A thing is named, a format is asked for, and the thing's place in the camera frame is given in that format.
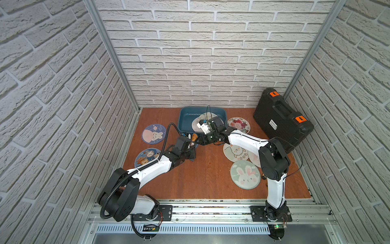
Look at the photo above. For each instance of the blue car animals coaster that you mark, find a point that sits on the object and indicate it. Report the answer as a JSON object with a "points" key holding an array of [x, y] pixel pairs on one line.
{"points": [[146, 156]]}

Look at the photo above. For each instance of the black tool case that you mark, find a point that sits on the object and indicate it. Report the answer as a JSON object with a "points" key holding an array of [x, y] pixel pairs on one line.
{"points": [[278, 119]]}

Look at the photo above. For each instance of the teal plastic storage box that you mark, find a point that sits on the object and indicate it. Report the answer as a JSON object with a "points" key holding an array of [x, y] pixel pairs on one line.
{"points": [[188, 114]]}

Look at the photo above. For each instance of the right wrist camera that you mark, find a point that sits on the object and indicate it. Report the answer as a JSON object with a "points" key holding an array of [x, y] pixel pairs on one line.
{"points": [[203, 126]]}

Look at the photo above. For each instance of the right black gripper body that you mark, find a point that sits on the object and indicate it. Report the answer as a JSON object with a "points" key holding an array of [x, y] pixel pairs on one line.
{"points": [[209, 138]]}

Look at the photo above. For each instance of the green bunny coaster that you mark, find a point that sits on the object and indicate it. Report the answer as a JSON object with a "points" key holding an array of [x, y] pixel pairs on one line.
{"points": [[245, 175]]}

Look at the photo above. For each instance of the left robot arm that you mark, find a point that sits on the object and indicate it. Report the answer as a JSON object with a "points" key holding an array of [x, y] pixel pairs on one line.
{"points": [[120, 196]]}

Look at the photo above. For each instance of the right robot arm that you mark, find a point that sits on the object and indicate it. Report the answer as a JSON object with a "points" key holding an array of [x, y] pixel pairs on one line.
{"points": [[273, 159]]}

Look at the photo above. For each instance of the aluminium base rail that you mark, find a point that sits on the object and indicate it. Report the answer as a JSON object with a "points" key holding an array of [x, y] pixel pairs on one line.
{"points": [[243, 216]]}

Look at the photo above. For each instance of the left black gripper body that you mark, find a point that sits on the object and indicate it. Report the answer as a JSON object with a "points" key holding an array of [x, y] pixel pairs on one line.
{"points": [[189, 146]]}

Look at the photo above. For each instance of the white alpaca coaster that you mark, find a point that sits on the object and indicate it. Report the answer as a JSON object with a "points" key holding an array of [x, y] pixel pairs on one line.
{"points": [[235, 153]]}

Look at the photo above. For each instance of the blue denim bears coaster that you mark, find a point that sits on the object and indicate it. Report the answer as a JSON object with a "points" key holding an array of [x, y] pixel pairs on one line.
{"points": [[193, 137]]}

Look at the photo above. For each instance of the red rose floral coaster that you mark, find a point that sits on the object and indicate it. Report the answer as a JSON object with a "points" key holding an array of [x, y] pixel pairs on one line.
{"points": [[240, 124]]}

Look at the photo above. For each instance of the purple bunny coaster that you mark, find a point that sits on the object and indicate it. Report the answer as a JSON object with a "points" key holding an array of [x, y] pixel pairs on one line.
{"points": [[153, 134]]}

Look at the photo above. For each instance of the green tulip coaster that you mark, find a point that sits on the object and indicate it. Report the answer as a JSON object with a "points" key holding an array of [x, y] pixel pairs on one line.
{"points": [[202, 117]]}

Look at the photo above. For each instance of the pale moon bunny coaster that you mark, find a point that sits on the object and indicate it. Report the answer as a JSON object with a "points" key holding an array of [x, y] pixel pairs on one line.
{"points": [[254, 159]]}

